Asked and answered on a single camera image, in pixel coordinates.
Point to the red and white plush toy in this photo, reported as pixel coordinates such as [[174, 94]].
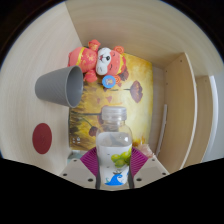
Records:
[[96, 60]]

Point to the yellow poppy flower painting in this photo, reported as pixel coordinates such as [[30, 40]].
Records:
[[140, 76]]

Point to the clear printed water bottle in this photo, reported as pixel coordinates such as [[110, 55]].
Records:
[[113, 146]]

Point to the grey mug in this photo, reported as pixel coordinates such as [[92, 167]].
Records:
[[55, 87]]

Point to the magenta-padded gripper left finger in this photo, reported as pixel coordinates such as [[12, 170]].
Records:
[[78, 171]]

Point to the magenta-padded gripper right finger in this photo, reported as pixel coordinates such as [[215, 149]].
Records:
[[151, 170]]

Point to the flat round red coaster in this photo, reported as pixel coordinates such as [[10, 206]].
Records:
[[42, 138]]

